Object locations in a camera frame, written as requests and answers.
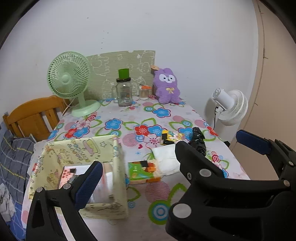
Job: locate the wooden chair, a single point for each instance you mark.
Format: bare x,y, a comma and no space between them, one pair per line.
27,119

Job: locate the glass mason jar mug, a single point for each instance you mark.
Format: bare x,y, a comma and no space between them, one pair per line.
122,91

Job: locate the floral tablecloth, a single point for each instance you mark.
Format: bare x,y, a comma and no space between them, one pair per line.
138,128

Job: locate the small toothpick jar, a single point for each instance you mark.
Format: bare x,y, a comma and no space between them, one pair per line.
144,92

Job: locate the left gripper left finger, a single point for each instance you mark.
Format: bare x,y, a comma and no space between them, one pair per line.
43,222

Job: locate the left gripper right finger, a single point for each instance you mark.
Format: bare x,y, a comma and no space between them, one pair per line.
219,208

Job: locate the black plastic bag bundle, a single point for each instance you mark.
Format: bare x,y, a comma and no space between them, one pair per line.
197,141

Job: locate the white crumpled cloth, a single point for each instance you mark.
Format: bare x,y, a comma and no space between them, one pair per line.
7,207

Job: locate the green desk fan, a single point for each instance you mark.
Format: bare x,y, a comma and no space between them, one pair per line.
68,75

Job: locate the green patterned wall board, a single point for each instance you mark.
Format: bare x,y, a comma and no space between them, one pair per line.
104,71

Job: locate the white towel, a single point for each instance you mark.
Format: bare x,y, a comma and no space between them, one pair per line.
166,159

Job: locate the yellow cartoon fabric storage box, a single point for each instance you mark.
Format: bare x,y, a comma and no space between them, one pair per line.
48,169

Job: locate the blue plaid bedding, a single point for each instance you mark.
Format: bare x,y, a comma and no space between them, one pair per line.
15,160

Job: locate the white standing fan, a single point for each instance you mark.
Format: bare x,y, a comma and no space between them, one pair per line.
231,107

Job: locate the purple plush bunny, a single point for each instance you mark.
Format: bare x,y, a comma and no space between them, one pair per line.
165,85

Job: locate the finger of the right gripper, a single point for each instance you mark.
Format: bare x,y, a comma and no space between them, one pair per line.
280,155

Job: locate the green cartoon tissue pack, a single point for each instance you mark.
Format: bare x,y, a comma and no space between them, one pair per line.
141,172

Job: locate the pink cartoon tissue pack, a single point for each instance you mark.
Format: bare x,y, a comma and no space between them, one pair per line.
70,173

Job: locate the yellow bear tissue pack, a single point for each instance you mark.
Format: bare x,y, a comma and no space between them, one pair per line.
169,137

